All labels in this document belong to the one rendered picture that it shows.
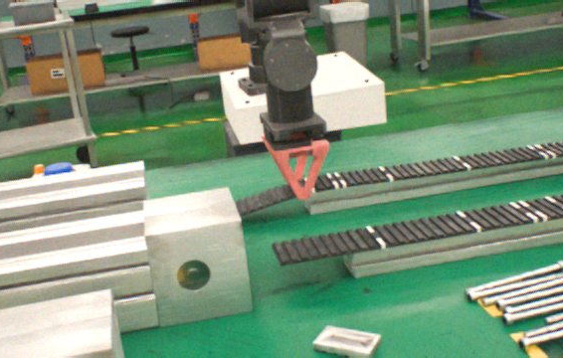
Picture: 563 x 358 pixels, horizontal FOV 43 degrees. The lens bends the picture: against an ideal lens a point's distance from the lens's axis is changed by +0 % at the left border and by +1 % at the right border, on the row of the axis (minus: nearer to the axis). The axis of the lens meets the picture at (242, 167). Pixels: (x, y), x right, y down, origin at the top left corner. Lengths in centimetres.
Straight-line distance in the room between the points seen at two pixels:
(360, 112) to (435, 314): 68
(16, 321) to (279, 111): 44
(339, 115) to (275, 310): 65
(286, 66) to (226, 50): 486
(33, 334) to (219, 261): 21
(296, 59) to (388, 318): 29
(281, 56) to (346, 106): 52
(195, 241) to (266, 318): 10
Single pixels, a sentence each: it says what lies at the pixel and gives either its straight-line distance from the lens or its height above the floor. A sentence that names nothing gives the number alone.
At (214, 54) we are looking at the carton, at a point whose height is 33.
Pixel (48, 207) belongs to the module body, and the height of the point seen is 85.
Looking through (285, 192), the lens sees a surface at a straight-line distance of 91.
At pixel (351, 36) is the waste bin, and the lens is 581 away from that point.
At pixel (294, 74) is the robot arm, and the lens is 78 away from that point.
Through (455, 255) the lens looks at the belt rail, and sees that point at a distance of 77.
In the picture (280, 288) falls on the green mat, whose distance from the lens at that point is 73.
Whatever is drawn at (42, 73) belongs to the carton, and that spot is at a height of 37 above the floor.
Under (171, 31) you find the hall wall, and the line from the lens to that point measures 837.
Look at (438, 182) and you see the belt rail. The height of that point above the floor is 79.
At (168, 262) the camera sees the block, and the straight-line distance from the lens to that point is 67.
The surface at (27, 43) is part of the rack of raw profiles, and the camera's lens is 808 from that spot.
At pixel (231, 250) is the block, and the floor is 85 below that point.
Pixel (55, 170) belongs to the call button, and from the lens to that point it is 101.
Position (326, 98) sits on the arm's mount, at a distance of 128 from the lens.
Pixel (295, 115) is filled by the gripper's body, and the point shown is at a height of 91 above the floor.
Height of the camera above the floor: 111
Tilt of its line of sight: 17 degrees down
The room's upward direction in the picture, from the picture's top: 7 degrees counter-clockwise
